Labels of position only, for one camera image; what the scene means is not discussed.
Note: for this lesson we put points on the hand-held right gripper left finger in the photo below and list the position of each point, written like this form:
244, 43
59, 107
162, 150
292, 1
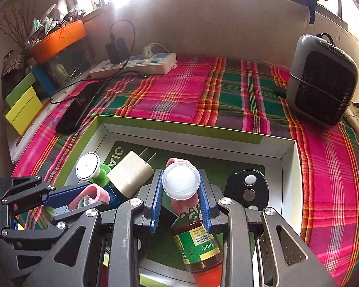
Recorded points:
157, 203

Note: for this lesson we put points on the glass tank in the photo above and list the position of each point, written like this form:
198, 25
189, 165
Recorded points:
71, 62

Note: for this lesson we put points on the pink plastic clip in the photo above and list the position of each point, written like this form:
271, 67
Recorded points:
98, 192
182, 206

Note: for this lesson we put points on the white charger plug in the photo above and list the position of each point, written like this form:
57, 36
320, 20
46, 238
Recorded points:
128, 173

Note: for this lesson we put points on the large green cardboard box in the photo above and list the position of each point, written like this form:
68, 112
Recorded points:
179, 130

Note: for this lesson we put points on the black phone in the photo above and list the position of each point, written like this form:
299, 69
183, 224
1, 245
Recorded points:
74, 110

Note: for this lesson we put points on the red bottle green label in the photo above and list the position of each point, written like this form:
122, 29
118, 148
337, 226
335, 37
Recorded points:
197, 245

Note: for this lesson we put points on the small lime green box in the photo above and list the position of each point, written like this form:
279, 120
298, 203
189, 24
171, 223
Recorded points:
19, 91

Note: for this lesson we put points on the small yellow box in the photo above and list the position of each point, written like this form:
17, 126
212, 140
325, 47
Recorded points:
24, 113

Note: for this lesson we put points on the white round plastic jar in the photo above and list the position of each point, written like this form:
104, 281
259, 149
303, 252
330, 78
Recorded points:
181, 179

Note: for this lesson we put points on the small blue box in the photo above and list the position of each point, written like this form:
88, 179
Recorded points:
43, 80

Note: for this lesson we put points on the dark grey small heater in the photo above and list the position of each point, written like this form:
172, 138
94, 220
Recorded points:
317, 80

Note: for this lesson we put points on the black window hook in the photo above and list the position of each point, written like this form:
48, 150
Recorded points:
312, 6

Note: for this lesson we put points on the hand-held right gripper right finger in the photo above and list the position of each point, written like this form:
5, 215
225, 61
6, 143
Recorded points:
205, 203

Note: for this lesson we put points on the orange basket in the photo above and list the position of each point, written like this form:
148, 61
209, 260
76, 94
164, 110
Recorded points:
59, 40

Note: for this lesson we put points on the black power adapter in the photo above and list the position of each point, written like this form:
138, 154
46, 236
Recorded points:
116, 50

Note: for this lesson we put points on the black round disc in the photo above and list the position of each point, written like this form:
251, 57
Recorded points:
236, 185

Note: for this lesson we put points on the white power strip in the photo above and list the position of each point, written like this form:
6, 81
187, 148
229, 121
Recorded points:
155, 64

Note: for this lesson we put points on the dried twig bunch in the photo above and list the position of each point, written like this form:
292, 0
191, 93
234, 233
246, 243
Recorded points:
18, 30

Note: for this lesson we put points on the checkered cloth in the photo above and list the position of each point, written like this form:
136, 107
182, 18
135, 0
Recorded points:
15, 64

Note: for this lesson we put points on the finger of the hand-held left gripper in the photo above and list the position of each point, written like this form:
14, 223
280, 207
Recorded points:
65, 193
48, 225

